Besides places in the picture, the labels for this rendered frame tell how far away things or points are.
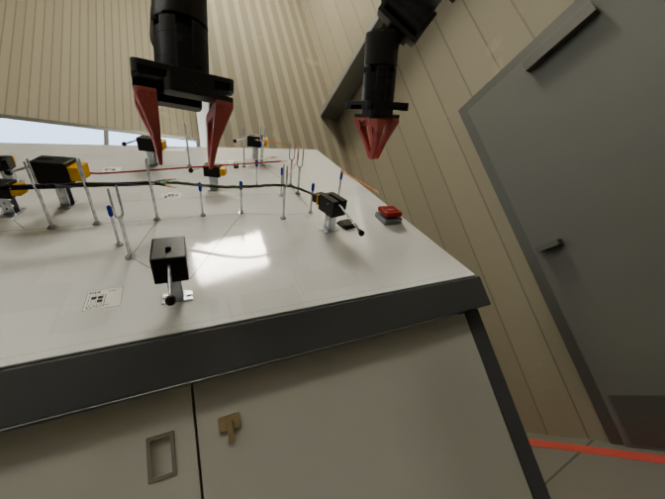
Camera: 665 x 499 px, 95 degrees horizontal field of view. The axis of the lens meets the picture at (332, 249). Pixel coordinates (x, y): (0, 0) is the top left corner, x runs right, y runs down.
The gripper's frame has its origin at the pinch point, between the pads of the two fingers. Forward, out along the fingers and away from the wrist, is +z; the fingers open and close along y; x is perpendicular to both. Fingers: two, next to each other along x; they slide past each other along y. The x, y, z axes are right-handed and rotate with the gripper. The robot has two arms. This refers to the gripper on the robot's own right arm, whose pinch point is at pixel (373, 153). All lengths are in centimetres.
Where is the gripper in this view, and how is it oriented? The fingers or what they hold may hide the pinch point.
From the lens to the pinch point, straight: 62.4
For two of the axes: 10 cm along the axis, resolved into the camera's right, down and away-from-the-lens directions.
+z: -0.3, 9.2, 4.0
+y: -8.1, 2.2, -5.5
